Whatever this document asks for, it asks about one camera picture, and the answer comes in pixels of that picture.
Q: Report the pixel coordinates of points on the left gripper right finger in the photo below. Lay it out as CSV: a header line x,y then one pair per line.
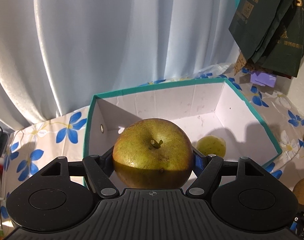
x,y
207,170

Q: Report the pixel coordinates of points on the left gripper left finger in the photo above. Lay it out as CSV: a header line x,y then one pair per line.
x,y
98,170

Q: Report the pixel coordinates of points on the yellow pear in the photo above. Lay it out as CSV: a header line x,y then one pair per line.
x,y
212,144

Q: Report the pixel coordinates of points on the large green-red apple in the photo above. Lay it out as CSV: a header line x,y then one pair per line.
x,y
153,154

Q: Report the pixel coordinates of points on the brown kiwi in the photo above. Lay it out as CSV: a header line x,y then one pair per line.
x,y
299,191

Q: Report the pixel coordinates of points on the teal cardboard box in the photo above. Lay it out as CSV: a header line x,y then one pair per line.
x,y
199,107

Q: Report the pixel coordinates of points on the floral tablecloth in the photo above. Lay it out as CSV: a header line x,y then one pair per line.
x,y
39,144

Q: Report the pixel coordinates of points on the purple paper box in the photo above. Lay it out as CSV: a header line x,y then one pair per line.
x,y
263,79

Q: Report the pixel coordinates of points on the white curtain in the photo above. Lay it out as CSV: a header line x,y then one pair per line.
x,y
55,54

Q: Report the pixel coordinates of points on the dark green hanging bags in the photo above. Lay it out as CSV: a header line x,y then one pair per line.
x,y
270,35

